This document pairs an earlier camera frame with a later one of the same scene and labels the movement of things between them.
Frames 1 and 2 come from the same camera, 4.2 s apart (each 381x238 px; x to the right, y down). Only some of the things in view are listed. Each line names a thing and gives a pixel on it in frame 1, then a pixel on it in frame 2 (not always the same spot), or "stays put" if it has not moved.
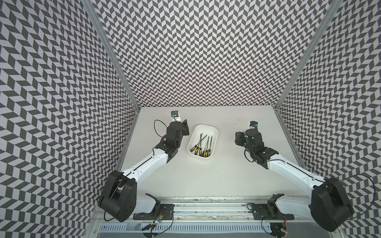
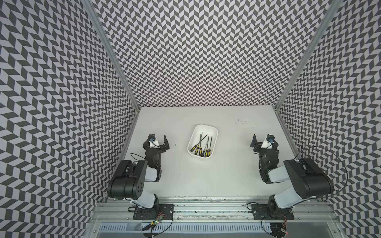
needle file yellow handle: [194, 148] stays put
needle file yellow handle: [209, 150] stays put
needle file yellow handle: [200, 148] stays put
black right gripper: [238, 138] → [257, 146]
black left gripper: [185, 128] → [162, 147]
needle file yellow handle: [204, 152] stays put
